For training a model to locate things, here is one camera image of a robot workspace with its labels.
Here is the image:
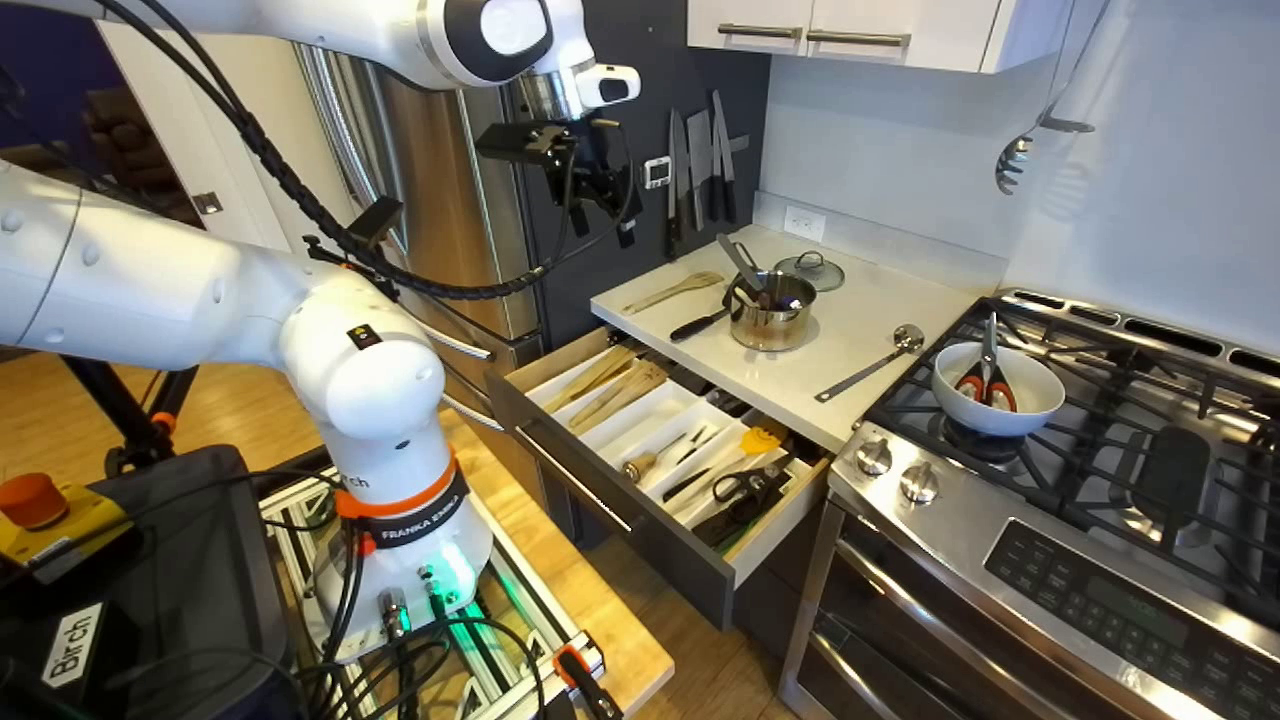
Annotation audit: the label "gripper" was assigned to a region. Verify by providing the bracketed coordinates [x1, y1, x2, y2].
[567, 120, 642, 250]

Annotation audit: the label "light wooden spoon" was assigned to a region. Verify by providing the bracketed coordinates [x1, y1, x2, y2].
[621, 271, 726, 317]

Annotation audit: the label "long wooden spoon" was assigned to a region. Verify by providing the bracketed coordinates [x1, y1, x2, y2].
[543, 346, 642, 414]

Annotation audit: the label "silver pot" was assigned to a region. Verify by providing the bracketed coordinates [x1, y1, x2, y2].
[668, 269, 819, 354]

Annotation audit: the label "white drawer organizer tray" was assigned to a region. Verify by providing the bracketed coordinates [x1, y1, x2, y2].
[526, 344, 803, 533]

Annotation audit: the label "glass pot lid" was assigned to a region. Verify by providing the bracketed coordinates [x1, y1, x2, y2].
[772, 250, 847, 294]

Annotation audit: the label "drawer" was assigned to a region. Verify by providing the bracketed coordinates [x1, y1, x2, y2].
[486, 327, 834, 632]

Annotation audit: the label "hanging slotted spoon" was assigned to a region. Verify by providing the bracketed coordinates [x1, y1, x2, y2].
[994, 0, 1114, 197]

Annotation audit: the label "narrow kitchen knife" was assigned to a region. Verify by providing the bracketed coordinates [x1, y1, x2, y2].
[665, 107, 683, 260]

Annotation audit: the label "cleaver knife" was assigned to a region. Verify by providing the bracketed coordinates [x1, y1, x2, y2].
[685, 109, 714, 232]

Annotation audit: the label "grey spatula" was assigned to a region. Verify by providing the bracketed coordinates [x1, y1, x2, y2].
[715, 232, 770, 301]

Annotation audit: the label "stainless steel fridge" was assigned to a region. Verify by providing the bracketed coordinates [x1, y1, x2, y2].
[293, 42, 549, 506]

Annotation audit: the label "magnetic knife strip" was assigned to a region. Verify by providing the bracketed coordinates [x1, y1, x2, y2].
[664, 133, 751, 161]

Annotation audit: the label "wooden spatula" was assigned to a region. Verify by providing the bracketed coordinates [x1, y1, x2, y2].
[569, 361, 670, 435]

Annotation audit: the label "silver kitchen tool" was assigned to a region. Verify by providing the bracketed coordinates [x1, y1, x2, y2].
[621, 431, 690, 484]

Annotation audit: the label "yellow spatula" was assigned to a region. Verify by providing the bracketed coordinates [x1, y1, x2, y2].
[690, 425, 784, 501]

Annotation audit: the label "black scissors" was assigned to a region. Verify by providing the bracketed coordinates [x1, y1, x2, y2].
[711, 461, 792, 504]

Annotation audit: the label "metal ladle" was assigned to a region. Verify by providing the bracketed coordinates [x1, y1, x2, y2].
[813, 323, 927, 405]

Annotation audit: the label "black tongs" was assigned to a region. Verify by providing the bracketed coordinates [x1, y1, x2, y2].
[689, 480, 793, 550]

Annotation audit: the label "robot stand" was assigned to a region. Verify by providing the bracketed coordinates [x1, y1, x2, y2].
[258, 408, 677, 720]

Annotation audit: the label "white bowl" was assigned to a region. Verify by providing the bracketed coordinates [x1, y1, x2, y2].
[931, 341, 1068, 439]

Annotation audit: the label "round burner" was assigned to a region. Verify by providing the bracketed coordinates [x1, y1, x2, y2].
[941, 414, 1028, 464]

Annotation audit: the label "orange and black clamp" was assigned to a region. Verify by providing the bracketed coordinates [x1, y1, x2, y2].
[553, 644, 627, 720]

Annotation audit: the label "oven door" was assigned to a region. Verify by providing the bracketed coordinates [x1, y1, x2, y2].
[777, 498, 1161, 720]

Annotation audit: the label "stove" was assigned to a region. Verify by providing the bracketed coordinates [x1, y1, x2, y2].
[777, 287, 1280, 720]

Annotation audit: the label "black control box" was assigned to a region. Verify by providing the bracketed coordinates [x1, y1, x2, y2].
[0, 445, 293, 720]

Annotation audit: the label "oval burner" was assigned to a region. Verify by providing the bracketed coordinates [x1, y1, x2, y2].
[1132, 424, 1214, 524]

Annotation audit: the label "yellow emergency stop box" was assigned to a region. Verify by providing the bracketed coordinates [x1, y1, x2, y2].
[0, 472, 138, 573]

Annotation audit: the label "wall socket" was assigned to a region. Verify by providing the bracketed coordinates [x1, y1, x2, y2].
[782, 204, 829, 245]

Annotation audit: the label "drawer handle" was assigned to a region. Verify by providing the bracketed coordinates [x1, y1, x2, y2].
[514, 424, 637, 534]

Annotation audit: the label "white wall cabinet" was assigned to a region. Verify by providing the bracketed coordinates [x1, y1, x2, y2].
[685, 0, 1073, 77]

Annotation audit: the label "red handled scissors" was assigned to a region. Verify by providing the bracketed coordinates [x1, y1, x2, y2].
[954, 311, 1020, 414]

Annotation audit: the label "black cable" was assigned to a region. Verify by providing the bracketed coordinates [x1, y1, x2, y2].
[438, 614, 548, 720]

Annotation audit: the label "oven door handle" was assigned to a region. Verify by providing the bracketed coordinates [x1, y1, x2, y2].
[833, 538, 1106, 720]

